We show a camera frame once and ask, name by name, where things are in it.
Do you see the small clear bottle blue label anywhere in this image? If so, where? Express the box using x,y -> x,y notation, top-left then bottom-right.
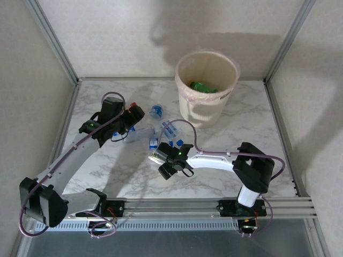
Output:
113,127 -> 136,136

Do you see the crushed clear bottle blue label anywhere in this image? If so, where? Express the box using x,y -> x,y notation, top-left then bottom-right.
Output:
160,120 -> 184,147

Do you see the stubby bottle blue label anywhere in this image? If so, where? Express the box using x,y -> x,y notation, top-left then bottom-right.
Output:
148,103 -> 165,120

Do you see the green bottle with yellow cap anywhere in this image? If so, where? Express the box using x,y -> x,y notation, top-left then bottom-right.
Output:
189,81 -> 212,93

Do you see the cream plastic waste bin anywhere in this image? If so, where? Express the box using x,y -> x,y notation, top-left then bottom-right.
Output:
174,51 -> 241,129

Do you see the grey metal lower panel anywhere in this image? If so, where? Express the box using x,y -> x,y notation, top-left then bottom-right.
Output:
25,230 -> 317,257

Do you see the small lit circuit board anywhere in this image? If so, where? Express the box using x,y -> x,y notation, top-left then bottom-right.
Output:
238,218 -> 259,231
88,221 -> 115,232

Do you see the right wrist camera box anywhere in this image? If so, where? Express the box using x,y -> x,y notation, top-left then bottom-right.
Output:
148,150 -> 165,165

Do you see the aluminium frame rail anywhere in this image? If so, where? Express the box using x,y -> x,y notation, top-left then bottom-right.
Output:
263,79 -> 313,200
44,80 -> 83,183
77,77 -> 266,82

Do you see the left wrist short black cable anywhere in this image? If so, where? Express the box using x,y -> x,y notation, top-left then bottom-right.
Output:
111,131 -> 128,142

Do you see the wide grooved aluminium rail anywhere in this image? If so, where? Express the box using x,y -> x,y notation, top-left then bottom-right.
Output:
28,197 -> 317,221

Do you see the grey slotted cable duct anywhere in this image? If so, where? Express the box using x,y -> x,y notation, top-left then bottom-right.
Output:
32,220 -> 239,232

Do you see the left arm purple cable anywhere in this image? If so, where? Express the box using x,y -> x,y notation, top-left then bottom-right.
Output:
18,92 -> 126,239

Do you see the aluminium frame post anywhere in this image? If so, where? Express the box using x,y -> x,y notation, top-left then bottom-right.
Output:
25,0 -> 81,84
264,0 -> 317,82

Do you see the aluminium frame leg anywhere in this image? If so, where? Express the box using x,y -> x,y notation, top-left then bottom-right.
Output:
305,218 -> 332,257
10,218 -> 36,257

